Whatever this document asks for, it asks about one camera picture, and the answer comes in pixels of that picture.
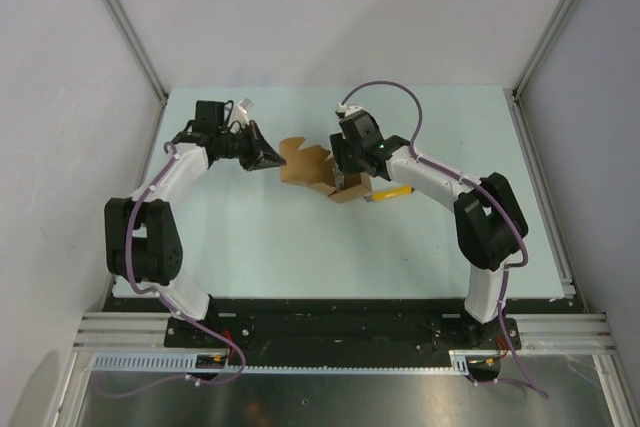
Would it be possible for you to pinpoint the aluminium corner post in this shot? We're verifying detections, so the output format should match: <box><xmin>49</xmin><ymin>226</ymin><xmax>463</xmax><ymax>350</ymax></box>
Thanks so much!
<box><xmin>511</xmin><ymin>0</ymin><xmax>581</xmax><ymax>99</ymax></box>
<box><xmin>101</xmin><ymin>0</ymin><xmax>168</xmax><ymax>107</ymax></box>

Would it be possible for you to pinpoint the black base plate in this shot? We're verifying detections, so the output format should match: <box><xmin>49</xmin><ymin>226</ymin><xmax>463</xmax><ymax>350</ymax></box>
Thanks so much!
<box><xmin>97</xmin><ymin>300</ymin><xmax>584</xmax><ymax>380</ymax></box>

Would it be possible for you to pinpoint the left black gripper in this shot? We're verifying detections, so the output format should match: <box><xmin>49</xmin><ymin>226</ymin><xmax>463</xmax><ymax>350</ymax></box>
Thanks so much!
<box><xmin>216</xmin><ymin>120</ymin><xmax>285</xmax><ymax>172</ymax></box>

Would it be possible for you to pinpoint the aluminium front rail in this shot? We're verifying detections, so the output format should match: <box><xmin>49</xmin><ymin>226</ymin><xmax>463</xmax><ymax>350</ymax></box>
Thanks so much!
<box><xmin>73</xmin><ymin>312</ymin><xmax>616</xmax><ymax>355</ymax></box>

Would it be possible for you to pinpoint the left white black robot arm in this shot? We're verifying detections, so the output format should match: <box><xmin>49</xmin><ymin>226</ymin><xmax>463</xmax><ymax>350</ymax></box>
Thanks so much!
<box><xmin>104</xmin><ymin>99</ymin><xmax>286</xmax><ymax>347</ymax></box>

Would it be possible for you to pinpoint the brown cardboard express box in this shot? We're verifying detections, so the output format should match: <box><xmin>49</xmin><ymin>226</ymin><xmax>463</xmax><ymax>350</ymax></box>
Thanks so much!
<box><xmin>279</xmin><ymin>137</ymin><xmax>372</xmax><ymax>204</ymax></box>

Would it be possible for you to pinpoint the right aluminium side rail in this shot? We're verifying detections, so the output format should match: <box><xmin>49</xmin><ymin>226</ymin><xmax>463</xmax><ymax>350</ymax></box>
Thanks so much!
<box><xmin>504</xmin><ymin>89</ymin><xmax>578</xmax><ymax>299</ymax></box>

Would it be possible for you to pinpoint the left aluminium corner post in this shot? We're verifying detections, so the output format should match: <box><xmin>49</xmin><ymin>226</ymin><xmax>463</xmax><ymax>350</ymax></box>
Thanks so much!
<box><xmin>101</xmin><ymin>0</ymin><xmax>168</xmax><ymax>107</ymax></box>

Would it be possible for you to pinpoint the right aluminium corner post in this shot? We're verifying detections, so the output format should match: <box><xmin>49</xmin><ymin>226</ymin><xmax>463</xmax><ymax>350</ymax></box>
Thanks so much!
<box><xmin>511</xmin><ymin>0</ymin><xmax>581</xmax><ymax>99</ymax></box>

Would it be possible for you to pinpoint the grey slotted cable duct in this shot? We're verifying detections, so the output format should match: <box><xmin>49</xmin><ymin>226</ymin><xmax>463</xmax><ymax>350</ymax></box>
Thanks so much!
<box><xmin>92</xmin><ymin>349</ymin><xmax>506</xmax><ymax>377</ymax></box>

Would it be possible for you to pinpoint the small white cream tube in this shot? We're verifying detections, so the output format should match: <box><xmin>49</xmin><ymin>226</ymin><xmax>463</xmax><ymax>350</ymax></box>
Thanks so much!
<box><xmin>334</xmin><ymin>171</ymin><xmax>345</xmax><ymax>191</ymax></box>

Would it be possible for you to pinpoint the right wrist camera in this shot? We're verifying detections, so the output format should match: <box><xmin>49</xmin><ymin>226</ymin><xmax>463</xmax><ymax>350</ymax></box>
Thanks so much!
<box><xmin>335</xmin><ymin>103</ymin><xmax>367</xmax><ymax>122</ymax></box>

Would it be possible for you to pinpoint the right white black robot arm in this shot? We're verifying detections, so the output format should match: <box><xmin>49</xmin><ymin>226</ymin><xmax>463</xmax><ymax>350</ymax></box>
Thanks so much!
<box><xmin>330</xmin><ymin>105</ymin><xmax>528</xmax><ymax>348</ymax></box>

